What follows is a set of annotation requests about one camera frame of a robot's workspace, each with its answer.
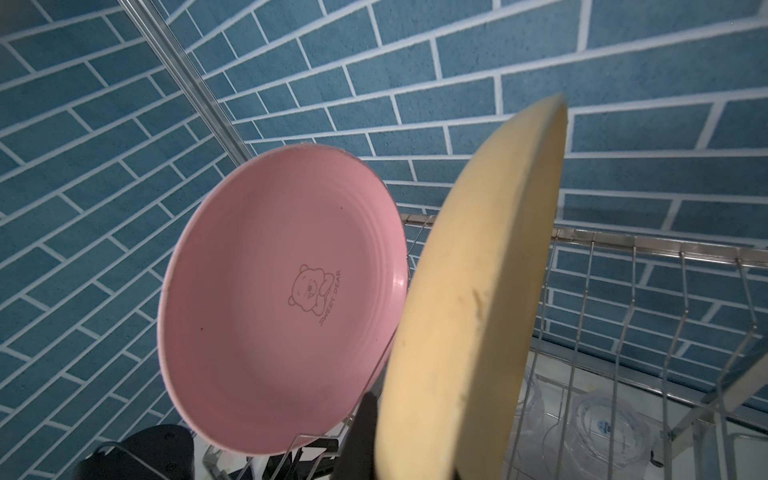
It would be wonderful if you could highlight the silver metal dish rack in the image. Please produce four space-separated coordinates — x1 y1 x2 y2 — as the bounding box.
203 212 768 480

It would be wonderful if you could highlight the clear glass cup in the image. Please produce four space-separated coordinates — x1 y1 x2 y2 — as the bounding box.
563 391 653 479

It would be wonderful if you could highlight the pink plastic plate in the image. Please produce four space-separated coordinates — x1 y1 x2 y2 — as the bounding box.
157 143 409 456

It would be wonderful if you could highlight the yellow plastic plate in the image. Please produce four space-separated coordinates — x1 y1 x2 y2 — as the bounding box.
374 94 568 479

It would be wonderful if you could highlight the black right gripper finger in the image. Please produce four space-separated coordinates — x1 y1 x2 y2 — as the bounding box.
331 392 378 480

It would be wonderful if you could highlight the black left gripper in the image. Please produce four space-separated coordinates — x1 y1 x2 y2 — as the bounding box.
71 424 195 480

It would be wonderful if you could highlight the aluminium corner post left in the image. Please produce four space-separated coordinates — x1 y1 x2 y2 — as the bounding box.
118 0 253 167

